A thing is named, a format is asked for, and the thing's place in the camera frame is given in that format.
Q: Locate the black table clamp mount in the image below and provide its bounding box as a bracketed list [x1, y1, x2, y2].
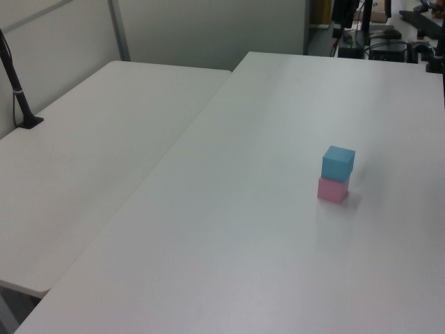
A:
[425, 31, 445, 74]

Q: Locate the black camera stand pole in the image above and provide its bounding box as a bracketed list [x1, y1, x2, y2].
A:
[0, 29, 45, 131]

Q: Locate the black monitor stand pole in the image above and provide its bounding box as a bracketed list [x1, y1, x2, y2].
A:
[361, 0, 373, 47]

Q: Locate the pink cube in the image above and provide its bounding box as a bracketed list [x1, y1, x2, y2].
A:
[316, 176, 350, 204]

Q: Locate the small black box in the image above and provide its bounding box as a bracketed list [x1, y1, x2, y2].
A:
[338, 46, 364, 58]

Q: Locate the black electronics box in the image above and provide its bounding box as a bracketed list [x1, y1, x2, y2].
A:
[368, 41, 408, 63]

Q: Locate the blue cube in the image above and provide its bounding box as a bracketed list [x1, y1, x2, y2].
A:
[321, 145, 356, 182]

